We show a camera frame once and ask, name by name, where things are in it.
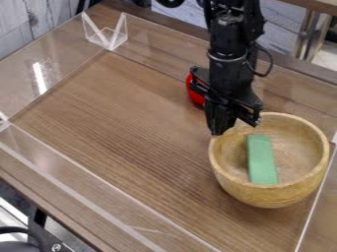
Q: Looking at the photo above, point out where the wooden bowl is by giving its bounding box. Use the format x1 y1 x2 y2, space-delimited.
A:
209 112 329 209

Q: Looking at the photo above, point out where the red plush strawberry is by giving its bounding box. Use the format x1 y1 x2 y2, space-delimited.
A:
186 73 206 106

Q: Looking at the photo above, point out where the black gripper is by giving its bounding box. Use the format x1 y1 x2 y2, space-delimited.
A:
190 49 264 136

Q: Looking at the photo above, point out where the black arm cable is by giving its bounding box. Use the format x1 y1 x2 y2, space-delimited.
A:
245 43 276 79

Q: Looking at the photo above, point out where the metal leg in background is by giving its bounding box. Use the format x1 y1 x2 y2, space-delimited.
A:
294 10 332 62

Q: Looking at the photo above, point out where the black table frame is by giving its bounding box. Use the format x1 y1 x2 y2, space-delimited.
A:
0 208 76 252

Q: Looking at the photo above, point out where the clear acrylic corner bracket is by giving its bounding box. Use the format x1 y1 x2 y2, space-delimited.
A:
80 13 127 51

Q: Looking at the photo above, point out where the green rectangular block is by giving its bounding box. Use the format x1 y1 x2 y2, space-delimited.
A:
246 134 280 184

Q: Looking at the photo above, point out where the clear acrylic tray wall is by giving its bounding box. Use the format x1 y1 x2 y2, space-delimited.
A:
0 112 221 252

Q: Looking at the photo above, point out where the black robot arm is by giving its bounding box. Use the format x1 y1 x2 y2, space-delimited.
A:
186 0 265 136

